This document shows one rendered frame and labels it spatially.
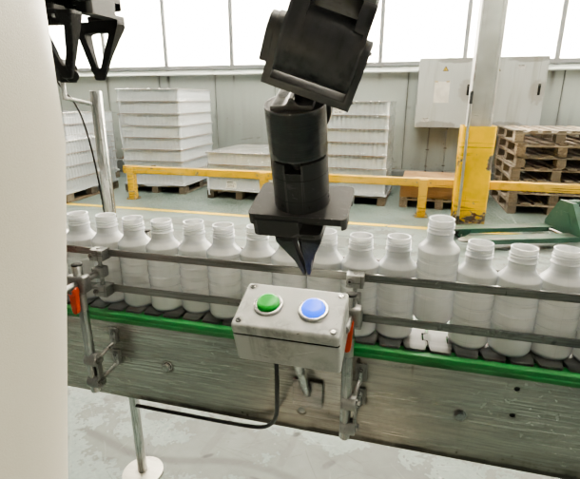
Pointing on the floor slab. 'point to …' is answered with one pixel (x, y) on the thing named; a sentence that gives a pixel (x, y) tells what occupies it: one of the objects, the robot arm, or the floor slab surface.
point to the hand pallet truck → (560, 215)
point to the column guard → (473, 173)
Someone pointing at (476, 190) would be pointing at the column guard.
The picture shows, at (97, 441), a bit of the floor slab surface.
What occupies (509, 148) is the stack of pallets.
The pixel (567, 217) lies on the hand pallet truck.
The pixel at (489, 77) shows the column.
